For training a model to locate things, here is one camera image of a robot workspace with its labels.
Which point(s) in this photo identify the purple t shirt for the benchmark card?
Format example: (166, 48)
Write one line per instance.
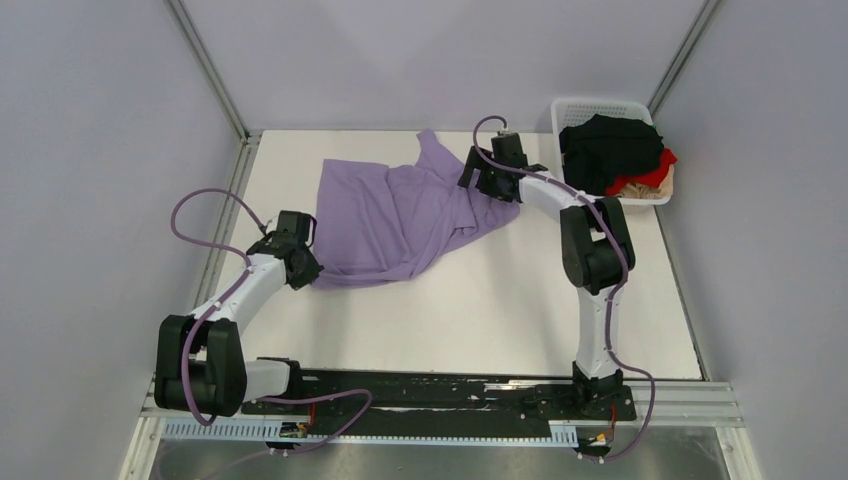
(378, 224)

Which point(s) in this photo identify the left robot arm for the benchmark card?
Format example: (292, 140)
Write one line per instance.
(200, 364)

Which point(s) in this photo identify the white slotted cable duct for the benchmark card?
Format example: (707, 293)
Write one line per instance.
(278, 431)

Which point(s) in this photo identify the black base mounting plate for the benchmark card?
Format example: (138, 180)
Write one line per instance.
(383, 402)

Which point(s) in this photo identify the beige t shirt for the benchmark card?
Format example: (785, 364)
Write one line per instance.
(645, 189)

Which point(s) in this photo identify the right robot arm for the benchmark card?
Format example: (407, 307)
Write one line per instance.
(596, 247)

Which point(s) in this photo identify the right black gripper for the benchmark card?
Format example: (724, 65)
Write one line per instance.
(475, 162)

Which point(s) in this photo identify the red t shirt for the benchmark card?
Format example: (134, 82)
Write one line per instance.
(667, 158)

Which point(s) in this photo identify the black t shirt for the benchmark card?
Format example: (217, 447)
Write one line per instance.
(604, 149)

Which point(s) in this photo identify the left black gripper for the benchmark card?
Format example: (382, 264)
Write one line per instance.
(310, 274)

